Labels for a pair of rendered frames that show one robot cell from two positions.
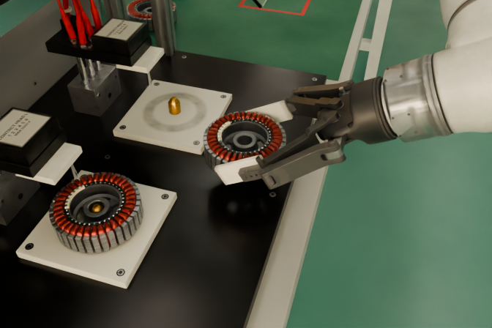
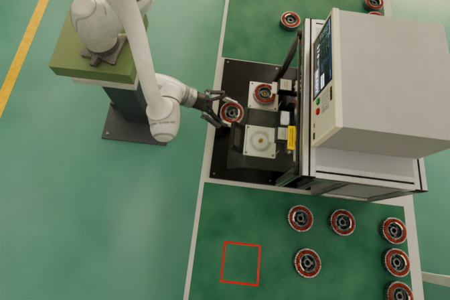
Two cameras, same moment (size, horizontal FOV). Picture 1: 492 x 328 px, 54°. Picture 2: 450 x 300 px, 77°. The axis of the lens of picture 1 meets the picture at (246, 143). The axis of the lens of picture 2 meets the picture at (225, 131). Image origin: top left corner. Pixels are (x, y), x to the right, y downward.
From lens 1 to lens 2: 1.29 m
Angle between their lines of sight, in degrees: 67
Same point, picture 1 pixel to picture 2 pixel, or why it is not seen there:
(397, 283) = (165, 211)
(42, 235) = not seen: hidden behind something
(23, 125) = (284, 85)
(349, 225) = (185, 242)
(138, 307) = (245, 78)
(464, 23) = (178, 93)
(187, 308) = (235, 80)
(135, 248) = (251, 89)
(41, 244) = not seen: hidden behind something
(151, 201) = (253, 103)
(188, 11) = (284, 233)
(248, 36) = (248, 211)
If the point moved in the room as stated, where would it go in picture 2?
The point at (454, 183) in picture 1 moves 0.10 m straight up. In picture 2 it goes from (125, 287) to (121, 290)
